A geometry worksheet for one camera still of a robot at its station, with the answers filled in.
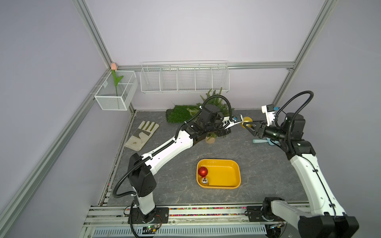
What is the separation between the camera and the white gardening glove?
1020 mm

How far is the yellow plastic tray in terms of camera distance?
82 centimetres

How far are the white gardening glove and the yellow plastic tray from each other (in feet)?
1.43
